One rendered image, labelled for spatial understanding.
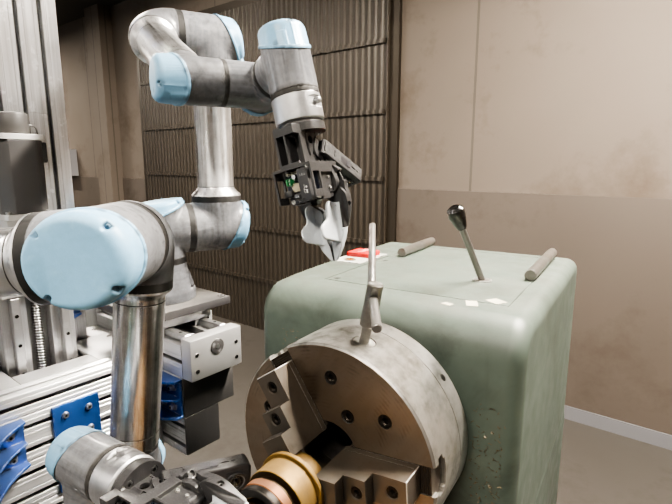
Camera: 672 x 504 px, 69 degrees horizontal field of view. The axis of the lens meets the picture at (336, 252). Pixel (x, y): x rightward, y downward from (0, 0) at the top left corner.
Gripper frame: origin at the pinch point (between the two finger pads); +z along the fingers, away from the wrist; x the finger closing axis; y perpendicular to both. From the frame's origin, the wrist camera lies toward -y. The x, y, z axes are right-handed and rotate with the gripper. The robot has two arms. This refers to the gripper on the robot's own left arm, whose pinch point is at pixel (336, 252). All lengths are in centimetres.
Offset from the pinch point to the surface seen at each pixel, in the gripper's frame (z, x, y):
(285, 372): 14.2, -2.1, 15.2
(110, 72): -221, -424, -277
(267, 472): 22.8, 0.5, 24.8
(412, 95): -78, -77, -243
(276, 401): 17.6, -3.3, 16.8
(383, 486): 27.9, 10.9, 16.8
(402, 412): 20.3, 13.2, 12.8
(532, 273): 12.3, 21.7, -31.4
